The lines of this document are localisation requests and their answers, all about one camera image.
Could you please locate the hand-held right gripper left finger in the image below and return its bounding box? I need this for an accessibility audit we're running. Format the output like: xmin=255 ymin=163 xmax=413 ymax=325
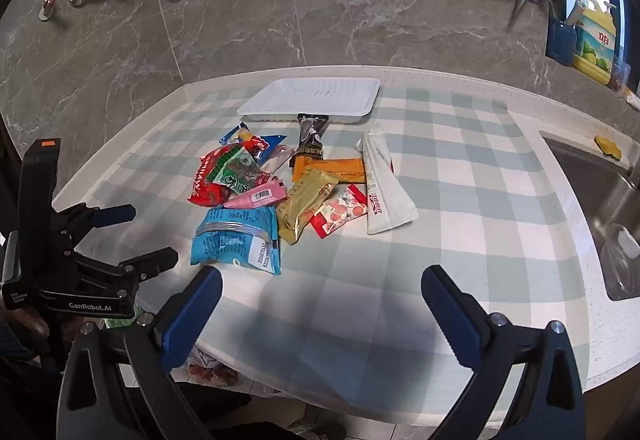
xmin=56 ymin=265 xmax=223 ymax=440

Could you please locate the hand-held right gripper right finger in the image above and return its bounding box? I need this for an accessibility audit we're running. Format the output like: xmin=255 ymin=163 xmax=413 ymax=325
xmin=421 ymin=264 xmax=586 ymax=440

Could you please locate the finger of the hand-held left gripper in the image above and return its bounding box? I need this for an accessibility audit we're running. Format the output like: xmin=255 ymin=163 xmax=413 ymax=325
xmin=70 ymin=247 xmax=179 ymax=293
xmin=52 ymin=203 xmax=137 ymax=251

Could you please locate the light blue snack packet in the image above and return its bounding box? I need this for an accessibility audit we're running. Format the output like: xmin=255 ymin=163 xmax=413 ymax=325
xmin=190 ymin=205 xmax=282 ymax=276

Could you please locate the big red snack packet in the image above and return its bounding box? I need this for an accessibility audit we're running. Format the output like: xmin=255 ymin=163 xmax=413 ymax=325
xmin=187 ymin=143 xmax=251 ymax=207

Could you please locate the green snack packet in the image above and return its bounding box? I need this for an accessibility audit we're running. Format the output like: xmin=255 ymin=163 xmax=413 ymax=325
xmin=210 ymin=145 xmax=273 ymax=193

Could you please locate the pink snack packet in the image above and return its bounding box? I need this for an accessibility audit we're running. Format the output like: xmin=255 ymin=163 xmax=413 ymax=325
xmin=222 ymin=177 xmax=288 ymax=209

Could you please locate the white pouch packet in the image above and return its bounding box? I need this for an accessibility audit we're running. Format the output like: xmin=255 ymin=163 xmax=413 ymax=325
xmin=355 ymin=123 xmax=419 ymax=235

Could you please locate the gold snack packet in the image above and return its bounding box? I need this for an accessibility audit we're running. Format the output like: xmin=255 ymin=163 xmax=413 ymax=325
xmin=276 ymin=167 xmax=341 ymax=245

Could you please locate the small red white snack packet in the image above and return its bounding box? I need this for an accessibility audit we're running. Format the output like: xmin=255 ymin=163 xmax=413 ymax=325
xmin=310 ymin=184 xmax=369 ymax=238

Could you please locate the dark blue orange snack packet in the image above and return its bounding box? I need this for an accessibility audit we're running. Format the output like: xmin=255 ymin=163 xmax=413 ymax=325
xmin=218 ymin=121 xmax=287 ymax=166

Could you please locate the translucent snack packet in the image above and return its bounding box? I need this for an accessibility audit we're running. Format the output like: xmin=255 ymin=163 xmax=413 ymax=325
xmin=260 ymin=143 xmax=297 ymax=173

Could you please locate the black snack packet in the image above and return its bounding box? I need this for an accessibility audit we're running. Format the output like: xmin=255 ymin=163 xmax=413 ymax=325
xmin=295 ymin=113 xmax=329 ymax=161

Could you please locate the white plastic tray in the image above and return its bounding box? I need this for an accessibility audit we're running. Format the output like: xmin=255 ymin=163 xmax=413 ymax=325
xmin=237 ymin=78 xmax=381 ymax=123

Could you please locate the person's left hand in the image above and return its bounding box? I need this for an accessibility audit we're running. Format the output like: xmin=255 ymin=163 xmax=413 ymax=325
xmin=10 ymin=306 xmax=51 ymax=342

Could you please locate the green white checked tablecloth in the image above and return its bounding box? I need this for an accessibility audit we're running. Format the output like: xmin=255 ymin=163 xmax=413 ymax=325
xmin=52 ymin=83 xmax=596 ymax=423

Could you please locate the clear glass cup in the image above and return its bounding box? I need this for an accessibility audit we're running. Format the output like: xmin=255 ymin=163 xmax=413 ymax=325
xmin=597 ymin=223 xmax=640 ymax=296

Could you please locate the steel sink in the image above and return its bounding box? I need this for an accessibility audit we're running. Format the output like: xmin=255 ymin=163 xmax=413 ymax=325
xmin=540 ymin=130 xmax=640 ymax=301

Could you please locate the yellow sponge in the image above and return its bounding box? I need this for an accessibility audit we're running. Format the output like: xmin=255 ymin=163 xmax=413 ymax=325
xmin=593 ymin=135 xmax=622 ymax=160

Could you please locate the blue holder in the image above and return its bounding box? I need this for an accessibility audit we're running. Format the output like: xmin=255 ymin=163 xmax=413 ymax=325
xmin=546 ymin=18 xmax=578 ymax=67

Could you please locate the yellow detergent bottle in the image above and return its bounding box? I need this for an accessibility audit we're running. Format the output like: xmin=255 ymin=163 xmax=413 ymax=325
xmin=572 ymin=0 xmax=618 ymax=85

